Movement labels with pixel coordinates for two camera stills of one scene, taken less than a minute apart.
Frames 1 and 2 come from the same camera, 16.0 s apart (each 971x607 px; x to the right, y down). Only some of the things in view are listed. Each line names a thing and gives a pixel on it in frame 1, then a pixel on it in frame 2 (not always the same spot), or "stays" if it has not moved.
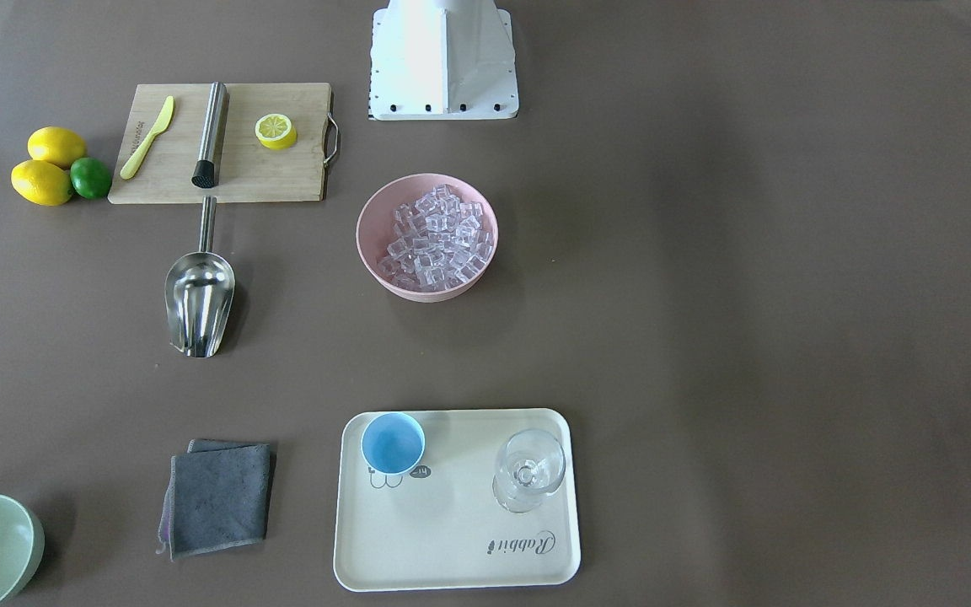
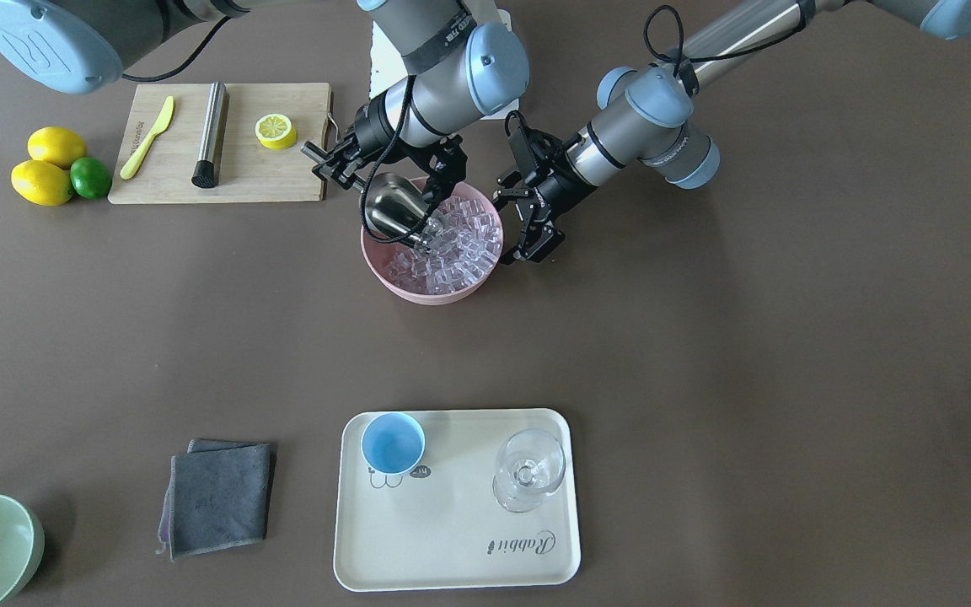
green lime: (90, 178) stays
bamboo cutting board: (279, 138) stays
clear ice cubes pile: (437, 242) stays
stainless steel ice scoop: (200, 289) -> (396, 206)
